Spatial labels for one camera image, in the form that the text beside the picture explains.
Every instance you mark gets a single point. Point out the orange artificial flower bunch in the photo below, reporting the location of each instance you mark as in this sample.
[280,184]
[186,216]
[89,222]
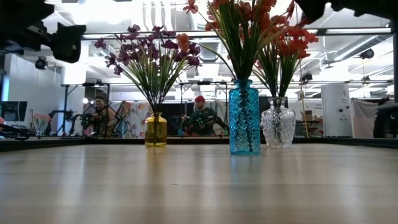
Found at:
[183,42]
[214,23]
[290,9]
[264,12]

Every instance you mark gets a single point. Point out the red artificial flower bunch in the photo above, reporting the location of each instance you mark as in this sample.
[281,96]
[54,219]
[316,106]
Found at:
[308,37]
[264,62]
[292,46]

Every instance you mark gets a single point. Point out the yellow glass vase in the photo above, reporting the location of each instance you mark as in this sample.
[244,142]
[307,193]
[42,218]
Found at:
[155,130]

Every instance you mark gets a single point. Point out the blue textured glass vase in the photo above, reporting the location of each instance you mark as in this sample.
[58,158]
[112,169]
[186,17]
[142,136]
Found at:
[244,124]

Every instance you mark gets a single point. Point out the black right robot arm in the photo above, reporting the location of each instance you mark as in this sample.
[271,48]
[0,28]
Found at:
[367,7]

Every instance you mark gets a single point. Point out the background black robot arm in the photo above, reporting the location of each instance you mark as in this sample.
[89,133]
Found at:
[62,115]

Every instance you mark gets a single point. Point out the clear cut glass vase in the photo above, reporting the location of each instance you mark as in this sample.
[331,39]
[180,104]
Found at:
[277,124]

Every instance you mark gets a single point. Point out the black overhead beam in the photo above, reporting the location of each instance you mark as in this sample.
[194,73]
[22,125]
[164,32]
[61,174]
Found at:
[342,31]

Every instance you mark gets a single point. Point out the thin yellow pole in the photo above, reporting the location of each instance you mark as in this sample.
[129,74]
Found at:
[300,81]

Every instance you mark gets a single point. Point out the person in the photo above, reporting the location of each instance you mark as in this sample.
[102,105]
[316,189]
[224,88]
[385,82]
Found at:
[202,118]
[101,116]

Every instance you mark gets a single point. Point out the dark background monitor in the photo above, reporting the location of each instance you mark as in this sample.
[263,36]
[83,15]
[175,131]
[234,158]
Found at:
[14,110]

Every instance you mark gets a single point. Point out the colourful floral cloth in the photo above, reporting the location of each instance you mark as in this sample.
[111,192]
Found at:
[133,119]

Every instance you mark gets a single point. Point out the white cabinet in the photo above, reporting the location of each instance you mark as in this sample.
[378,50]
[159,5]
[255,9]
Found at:
[335,109]

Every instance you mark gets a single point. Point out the brown cardboard box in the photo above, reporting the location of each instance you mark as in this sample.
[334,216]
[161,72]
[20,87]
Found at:
[308,115]

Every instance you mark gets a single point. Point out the grey cloth cover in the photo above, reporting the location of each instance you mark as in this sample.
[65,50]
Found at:
[363,112]

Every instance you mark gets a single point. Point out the black partition panel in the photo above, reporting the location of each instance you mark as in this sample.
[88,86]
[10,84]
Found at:
[174,109]

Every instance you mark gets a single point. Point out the black chair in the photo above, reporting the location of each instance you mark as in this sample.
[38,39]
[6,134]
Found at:
[387,119]

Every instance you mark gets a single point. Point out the grey ventilation duct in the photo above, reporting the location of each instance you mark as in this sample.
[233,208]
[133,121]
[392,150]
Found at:
[351,51]

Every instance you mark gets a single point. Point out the black background rig frame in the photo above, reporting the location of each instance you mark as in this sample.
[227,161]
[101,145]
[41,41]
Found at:
[65,109]
[203,82]

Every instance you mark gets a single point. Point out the black vertical post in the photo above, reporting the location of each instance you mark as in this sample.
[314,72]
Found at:
[395,62]

